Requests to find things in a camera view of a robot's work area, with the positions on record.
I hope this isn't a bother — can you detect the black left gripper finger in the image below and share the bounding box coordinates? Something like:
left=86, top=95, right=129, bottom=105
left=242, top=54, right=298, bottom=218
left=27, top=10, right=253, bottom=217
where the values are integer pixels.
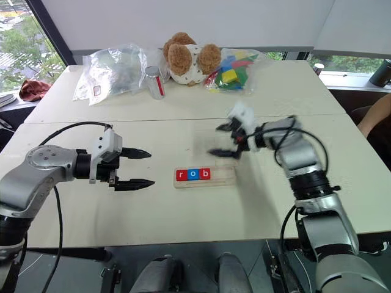
left=122, top=147, right=152, bottom=160
left=114, top=179, right=156, bottom=192

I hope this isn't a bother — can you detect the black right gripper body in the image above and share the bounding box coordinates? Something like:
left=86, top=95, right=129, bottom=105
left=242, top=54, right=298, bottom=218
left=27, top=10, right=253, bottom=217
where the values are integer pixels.
left=229, top=118, right=250, bottom=154

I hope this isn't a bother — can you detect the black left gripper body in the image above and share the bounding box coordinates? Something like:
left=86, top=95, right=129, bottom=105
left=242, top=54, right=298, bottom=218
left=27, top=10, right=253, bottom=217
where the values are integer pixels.
left=96, top=147, right=125, bottom=187

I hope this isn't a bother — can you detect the wooden letter tray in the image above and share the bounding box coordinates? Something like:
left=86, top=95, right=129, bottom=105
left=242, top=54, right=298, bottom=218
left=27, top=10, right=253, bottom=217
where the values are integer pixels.
left=173, top=161, right=239, bottom=190

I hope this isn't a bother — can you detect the clear bag of coloured blocks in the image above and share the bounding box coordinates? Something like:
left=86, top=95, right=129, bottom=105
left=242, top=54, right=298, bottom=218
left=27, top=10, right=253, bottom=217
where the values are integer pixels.
left=203, top=48, right=276, bottom=96

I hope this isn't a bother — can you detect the grey robot left leg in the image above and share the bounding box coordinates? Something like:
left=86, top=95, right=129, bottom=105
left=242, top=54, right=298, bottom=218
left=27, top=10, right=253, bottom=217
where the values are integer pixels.
left=129, top=254, right=185, bottom=293

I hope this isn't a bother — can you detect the grey robot leg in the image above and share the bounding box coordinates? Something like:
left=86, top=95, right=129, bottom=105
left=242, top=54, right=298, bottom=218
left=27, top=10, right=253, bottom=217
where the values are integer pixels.
left=129, top=254, right=185, bottom=293
left=217, top=252, right=253, bottom=293

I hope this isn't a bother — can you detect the grey robot right leg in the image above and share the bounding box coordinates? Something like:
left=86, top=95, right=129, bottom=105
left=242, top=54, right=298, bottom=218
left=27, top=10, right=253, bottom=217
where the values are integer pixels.
left=217, top=252, right=253, bottom=293

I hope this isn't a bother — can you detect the brown and white plush toy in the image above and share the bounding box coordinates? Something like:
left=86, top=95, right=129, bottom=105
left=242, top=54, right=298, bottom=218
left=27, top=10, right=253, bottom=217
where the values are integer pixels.
left=162, top=31, right=222, bottom=87

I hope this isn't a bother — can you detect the silver metal can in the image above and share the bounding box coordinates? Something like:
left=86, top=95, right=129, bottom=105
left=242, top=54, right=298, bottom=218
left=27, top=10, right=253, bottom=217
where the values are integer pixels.
left=144, top=65, right=167, bottom=100

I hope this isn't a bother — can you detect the clear bag with dark items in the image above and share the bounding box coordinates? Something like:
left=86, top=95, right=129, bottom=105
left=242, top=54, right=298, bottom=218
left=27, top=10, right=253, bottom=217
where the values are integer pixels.
left=72, top=43, right=163, bottom=107

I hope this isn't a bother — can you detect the red crumpled cloth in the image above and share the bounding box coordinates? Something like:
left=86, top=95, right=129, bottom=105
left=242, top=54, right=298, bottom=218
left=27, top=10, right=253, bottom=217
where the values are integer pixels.
left=18, top=79, right=51, bottom=102

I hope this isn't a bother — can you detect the stack of books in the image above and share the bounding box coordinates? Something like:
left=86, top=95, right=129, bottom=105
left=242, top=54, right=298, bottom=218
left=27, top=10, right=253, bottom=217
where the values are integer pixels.
left=0, top=93, right=18, bottom=109

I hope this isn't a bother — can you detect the black window pillar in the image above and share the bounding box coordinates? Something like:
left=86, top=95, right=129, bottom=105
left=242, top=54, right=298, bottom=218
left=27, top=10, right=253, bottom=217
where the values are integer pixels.
left=25, top=0, right=76, bottom=67

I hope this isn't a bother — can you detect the black flask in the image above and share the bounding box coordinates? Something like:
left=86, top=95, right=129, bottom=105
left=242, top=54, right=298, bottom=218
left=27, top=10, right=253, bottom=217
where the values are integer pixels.
left=368, top=58, right=391, bottom=90

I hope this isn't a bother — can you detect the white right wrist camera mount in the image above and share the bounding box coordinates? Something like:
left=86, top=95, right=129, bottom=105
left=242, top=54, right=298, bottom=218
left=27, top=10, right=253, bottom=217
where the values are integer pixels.
left=228, top=101, right=264, bottom=153

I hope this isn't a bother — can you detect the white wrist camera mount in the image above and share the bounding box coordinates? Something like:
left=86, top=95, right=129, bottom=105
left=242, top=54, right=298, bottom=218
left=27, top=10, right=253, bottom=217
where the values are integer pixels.
left=89, top=127, right=123, bottom=184
left=228, top=101, right=264, bottom=153

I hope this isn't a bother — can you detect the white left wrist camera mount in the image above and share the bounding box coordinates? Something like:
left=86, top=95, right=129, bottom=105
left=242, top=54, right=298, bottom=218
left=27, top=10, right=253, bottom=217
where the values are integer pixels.
left=89, top=127, right=123, bottom=184

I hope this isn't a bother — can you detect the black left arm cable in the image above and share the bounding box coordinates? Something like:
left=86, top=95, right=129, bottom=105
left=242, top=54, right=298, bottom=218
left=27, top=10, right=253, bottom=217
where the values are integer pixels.
left=38, top=121, right=113, bottom=293

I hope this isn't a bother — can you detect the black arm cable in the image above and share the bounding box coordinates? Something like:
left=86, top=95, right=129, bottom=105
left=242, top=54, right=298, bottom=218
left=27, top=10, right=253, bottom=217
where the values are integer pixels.
left=255, top=115, right=330, bottom=245
left=38, top=121, right=113, bottom=293

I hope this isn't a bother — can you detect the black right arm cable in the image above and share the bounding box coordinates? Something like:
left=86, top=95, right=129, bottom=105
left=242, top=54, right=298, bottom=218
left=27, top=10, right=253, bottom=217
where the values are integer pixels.
left=255, top=115, right=330, bottom=245

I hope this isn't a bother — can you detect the black table frame bar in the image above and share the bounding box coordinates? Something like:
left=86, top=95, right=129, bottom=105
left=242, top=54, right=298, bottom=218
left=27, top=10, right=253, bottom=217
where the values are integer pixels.
left=25, top=247, right=111, bottom=262

